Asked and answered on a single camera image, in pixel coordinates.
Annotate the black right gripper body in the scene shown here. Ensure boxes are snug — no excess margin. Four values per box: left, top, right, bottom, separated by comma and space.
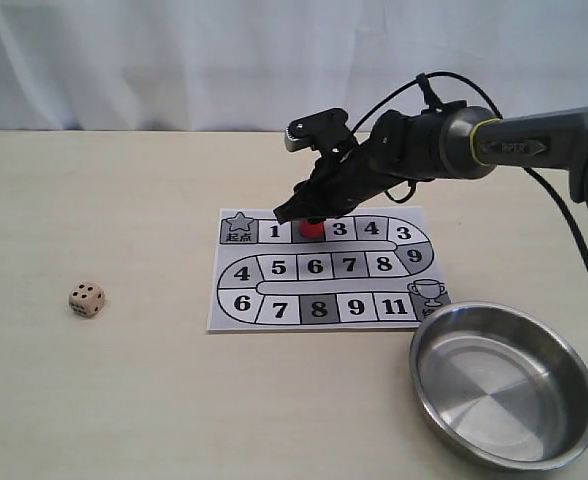
308, 110, 451, 205

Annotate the red cylinder game piece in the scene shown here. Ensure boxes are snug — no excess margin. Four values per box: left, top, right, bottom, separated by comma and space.
299, 220, 324, 239

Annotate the beige wooden die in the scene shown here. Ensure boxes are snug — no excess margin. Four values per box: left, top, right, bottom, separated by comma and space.
68, 281, 106, 318

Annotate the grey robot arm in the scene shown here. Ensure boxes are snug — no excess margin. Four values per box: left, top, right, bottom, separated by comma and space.
274, 101, 588, 223

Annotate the paper number game board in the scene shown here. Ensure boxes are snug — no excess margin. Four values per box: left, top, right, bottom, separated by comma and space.
207, 206, 451, 333

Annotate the round stainless steel dish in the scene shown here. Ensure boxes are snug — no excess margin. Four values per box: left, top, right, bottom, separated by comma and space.
408, 302, 588, 472

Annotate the white background curtain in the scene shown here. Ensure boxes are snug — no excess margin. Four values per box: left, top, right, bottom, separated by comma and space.
0, 1, 588, 131

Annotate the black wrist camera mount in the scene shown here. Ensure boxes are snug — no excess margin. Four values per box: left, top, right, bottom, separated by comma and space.
284, 108, 358, 153

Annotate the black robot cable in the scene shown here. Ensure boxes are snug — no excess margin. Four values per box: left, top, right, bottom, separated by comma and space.
348, 71, 588, 317

